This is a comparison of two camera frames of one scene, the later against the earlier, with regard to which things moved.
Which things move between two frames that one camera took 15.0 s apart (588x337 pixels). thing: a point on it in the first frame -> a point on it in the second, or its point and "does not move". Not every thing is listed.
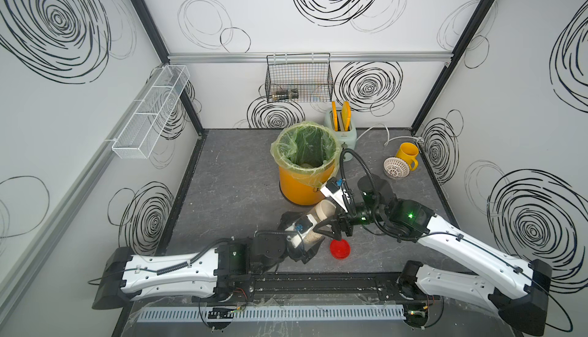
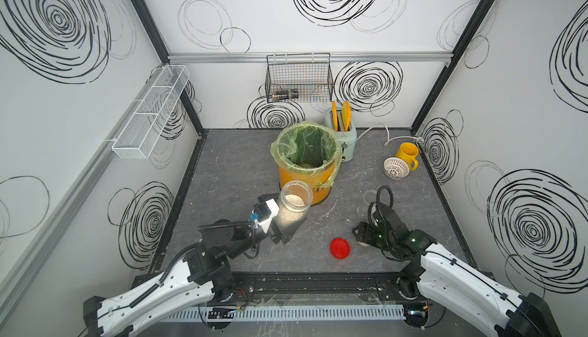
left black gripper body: (305, 255) -> (272, 232)
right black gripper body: (360, 215) -> (372, 236)
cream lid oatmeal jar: (322, 210) -> (295, 197)
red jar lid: (340, 250) does not move
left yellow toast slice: (334, 116) does not move
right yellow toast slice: (346, 115) does not move
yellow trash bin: (304, 188) does not move
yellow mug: (408, 152) does not move
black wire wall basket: (298, 78) does not move
